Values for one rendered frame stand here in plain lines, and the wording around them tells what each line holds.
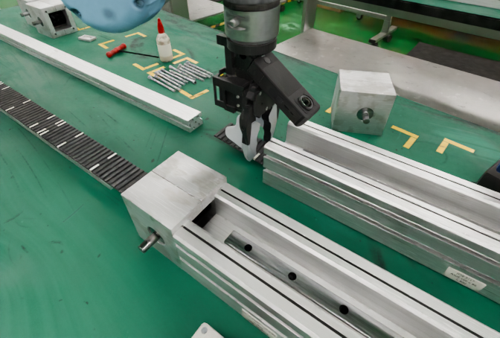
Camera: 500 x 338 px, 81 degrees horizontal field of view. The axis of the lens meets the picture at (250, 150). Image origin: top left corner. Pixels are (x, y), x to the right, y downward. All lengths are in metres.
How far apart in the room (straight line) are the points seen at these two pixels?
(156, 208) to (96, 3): 0.22
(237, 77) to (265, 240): 0.25
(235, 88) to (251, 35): 0.09
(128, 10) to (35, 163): 0.46
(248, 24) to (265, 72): 0.07
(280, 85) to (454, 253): 0.30
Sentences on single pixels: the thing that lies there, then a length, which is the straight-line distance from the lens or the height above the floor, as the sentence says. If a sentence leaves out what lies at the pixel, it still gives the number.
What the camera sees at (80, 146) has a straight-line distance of 0.61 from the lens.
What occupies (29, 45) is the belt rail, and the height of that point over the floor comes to 0.81.
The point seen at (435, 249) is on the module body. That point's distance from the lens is 0.45.
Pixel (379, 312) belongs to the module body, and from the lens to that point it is 0.37.
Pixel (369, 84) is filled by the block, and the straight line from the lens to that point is 0.63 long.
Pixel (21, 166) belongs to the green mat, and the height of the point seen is 0.78.
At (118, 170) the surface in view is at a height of 0.81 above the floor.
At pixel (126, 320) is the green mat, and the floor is 0.78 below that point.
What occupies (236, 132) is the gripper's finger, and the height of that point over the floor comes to 0.85.
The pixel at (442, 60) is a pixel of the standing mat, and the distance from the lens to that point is 3.22.
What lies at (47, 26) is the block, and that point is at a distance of 1.24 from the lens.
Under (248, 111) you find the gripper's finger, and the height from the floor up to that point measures 0.91.
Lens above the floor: 1.16
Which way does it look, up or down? 42 degrees down
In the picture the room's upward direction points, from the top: straight up
